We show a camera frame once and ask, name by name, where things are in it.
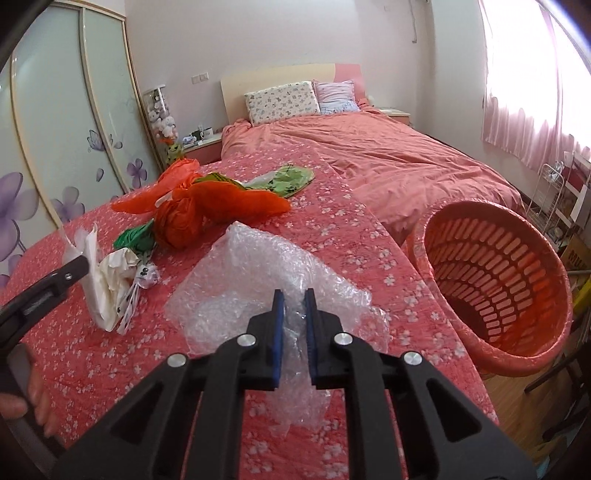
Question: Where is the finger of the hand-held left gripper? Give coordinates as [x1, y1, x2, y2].
[0, 255, 90, 354]

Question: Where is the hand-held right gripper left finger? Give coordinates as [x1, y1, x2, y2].
[51, 288, 287, 480]

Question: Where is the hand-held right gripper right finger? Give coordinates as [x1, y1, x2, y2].
[305, 288, 540, 480]

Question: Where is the clear bubble wrap sheet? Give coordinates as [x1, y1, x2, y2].
[165, 222, 391, 439]

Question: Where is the orange plastic bag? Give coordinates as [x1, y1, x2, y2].
[152, 182, 291, 251]
[112, 158, 205, 215]

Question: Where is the orange slotted plastic basket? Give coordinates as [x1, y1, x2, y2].
[406, 200, 574, 378]

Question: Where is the person's left hand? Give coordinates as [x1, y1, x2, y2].
[0, 367, 60, 439]

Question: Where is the white black-printed plastic bag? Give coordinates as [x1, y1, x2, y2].
[115, 261, 161, 336]

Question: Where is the plain green plastic bag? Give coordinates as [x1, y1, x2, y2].
[114, 220, 158, 256]

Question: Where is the pink floral blanket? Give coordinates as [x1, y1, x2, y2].
[0, 138, 500, 480]

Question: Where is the small clear plastic bag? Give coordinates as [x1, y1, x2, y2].
[240, 172, 280, 191]

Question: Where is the green patterned plastic bag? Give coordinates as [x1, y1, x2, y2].
[201, 165, 316, 200]

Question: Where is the flower-print sliding-door wardrobe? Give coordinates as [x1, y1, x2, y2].
[0, 0, 168, 283]

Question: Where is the bed with pink duvet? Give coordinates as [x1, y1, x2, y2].
[221, 102, 527, 246]

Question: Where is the pink nightstand with clutter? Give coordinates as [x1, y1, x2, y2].
[181, 134, 223, 165]

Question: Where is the white floral pillow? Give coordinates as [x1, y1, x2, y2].
[244, 80, 322, 126]

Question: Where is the pink nightstand with book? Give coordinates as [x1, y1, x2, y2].
[378, 107, 413, 128]

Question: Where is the pink striped pillow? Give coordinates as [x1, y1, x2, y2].
[312, 79, 360, 116]

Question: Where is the cream and pink headboard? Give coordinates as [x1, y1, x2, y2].
[220, 63, 366, 126]

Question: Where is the yellow cardboard box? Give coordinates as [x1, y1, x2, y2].
[556, 231, 591, 274]

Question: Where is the pink curtain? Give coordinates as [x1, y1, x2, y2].
[478, 0, 591, 175]

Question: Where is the white wire rack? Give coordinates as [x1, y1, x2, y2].
[525, 161, 568, 241]

